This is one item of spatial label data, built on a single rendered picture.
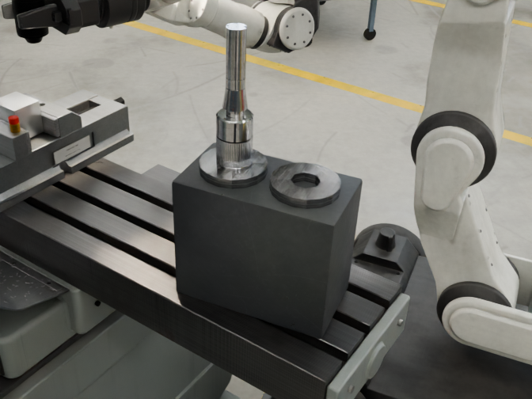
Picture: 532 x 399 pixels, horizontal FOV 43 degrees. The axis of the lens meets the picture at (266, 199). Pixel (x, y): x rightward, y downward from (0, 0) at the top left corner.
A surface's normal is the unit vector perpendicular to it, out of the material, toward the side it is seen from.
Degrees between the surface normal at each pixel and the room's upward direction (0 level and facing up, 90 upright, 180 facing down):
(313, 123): 0
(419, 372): 0
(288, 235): 90
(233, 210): 90
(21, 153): 90
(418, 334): 0
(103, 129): 90
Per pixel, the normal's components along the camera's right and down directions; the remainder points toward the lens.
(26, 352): 0.83, 0.33
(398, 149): 0.04, -0.83
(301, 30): 0.52, 0.34
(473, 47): -0.30, 0.81
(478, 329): -0.39, 0.50
